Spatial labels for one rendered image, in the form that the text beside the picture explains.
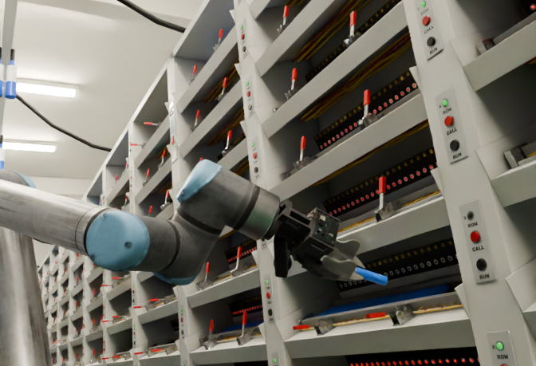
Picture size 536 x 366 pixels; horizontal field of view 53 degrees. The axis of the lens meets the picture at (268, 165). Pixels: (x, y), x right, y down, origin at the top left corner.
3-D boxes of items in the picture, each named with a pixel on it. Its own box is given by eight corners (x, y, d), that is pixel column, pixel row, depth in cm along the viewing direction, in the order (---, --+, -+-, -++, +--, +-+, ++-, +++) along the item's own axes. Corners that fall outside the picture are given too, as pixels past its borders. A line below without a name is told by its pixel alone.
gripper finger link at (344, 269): (374, 280, 98) (332, 254, 97) (356, 293, 102) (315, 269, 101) (377, 266, 100) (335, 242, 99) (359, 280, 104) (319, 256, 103)
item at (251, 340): (273, 360, 142) (251, 310, 143) (194, 365, 192) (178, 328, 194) (329, 325, 153) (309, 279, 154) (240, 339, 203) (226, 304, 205)
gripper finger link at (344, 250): (378, 258, 102) (336, 239, 100) (360, 272, 106) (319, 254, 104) (378, 245, 104) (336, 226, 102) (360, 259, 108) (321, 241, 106)
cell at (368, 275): (388, 279, 103) (356, 269, 103) (384, 287, 104) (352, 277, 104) (387, 275, 105) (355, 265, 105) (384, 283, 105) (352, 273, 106)
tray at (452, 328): (483, 345, 84) (455, 288, 85) (290, 358, 134) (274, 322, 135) (549, 292, 95) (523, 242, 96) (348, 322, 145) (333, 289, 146)
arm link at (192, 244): (127, 259, 96) (160, 198, 95) (169, 262, 106) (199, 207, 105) (160, 289, 91) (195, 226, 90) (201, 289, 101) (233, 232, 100)
